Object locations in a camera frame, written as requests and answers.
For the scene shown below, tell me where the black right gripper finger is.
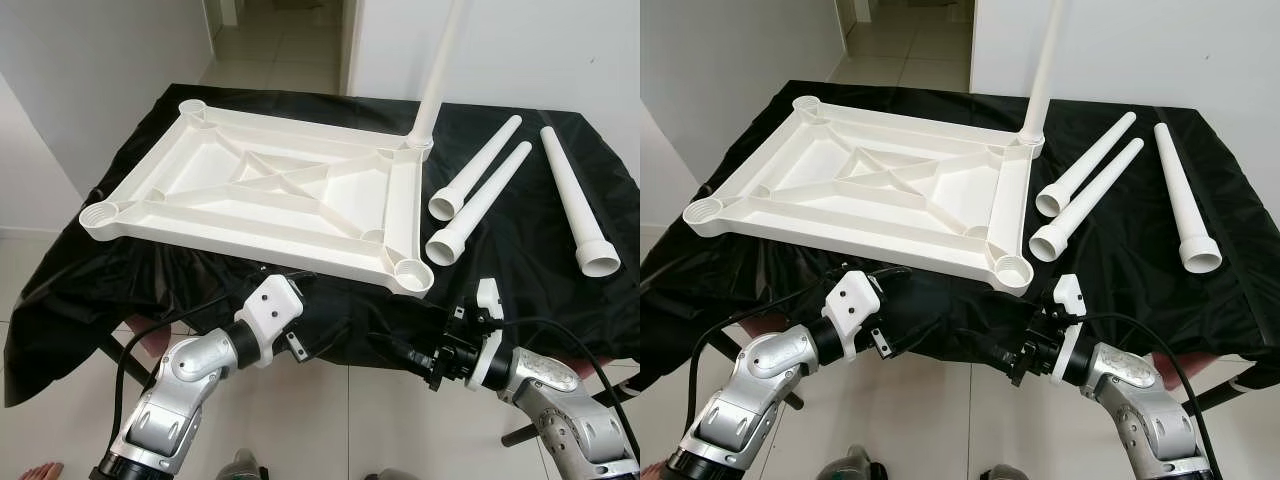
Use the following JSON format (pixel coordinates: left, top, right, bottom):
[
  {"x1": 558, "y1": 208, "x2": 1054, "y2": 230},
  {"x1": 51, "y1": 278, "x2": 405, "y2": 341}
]
[
  {"x1": 368, "y1": 330, "x2": 435, "y2": 371},
  {"x1": 958, "y1": 328, "x2": 1021, "y2": 368}
]

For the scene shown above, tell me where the white plastic table leg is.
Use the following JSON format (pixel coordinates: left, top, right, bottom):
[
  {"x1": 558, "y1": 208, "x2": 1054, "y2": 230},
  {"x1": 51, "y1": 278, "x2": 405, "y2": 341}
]
[
  {"x1": 1018, "y1": 0, "x2": 1069, "y2": 146},
  {"x1": 1028, "y1": 138, "x2": 1145, "y2": 263},
  {"x1": 1153, "y1": 122, "x2": 1224, "y2": 274},
  {"x1": 540, "y1": 125, "x2": 622, "y2": 279},
  {"x1": 1035, "y1": 112, "x2": 1138, "y2": 218},
  {"x1": 405, "y1": 0, "x2": 463, "y2": 151},
  {"x1": 428, "y1": 115, "x2": 524, "y2": 223},
  {"x1": 425, "y1": 140, "x2": 534, "y2": 267}
]

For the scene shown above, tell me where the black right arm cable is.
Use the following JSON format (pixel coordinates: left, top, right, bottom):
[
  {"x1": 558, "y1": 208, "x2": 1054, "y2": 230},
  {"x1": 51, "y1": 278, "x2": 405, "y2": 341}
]
[
  {"x1": 1040, "y1": 300, "x2": 1223, "y2": 479},
  {"x1": 455, "y1": 300, "x2": 636, "y2": 471}
]

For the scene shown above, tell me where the black table cloth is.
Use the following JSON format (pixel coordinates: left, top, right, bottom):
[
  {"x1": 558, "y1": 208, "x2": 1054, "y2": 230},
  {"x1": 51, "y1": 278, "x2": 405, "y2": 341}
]
[
  {"x1": 640, "y1": 80, "x2": 1280, "y2": 366},
  {"x1": 0, "y1": 83, "x2": 640, "y2": 409}
]

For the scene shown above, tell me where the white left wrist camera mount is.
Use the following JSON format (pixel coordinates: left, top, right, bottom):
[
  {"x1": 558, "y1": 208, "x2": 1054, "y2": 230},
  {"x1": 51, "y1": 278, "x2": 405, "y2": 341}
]
[
  {"x1": 232, "y1": 275, "x2": 306, "y2": 369},
  {"x1": 820, "y1": 270, "x2": 883, "y2": 361}
]

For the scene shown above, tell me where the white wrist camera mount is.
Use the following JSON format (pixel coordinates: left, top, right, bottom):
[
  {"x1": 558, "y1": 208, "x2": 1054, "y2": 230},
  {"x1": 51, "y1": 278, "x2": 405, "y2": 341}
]
[
  {"x1": 820, "y1": 270, "x2": 883, "y2": 361},
  {"x1": 1050, "y1": 273, "x2": 1089, "y2": 383},
  {"x1": 232, "y1": 275, "x2": 306, "y2": 369},
  {"x1": 465, "y1": 278, "x2": 506, "y2": 391}
]

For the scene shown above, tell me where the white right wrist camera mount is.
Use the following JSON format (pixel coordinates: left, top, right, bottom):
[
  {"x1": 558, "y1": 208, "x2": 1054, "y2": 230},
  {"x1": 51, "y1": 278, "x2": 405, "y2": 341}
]
[
  {"x1": 1050, "y1": 273, "x2": 1089, "y2": 383},
  {"x1": 465, "y1": 278, "x2": 506, "y2": 391}
]

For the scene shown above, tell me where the white plastic table top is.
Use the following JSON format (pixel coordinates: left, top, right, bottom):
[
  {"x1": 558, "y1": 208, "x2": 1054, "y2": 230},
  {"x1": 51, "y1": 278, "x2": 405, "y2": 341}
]
[
  {"x1": 80, "y1": 98, "x2": 436, "y2": 299},
  {"x1": 682, "y1": 95, "x2": 1046, "y2": 296}
]

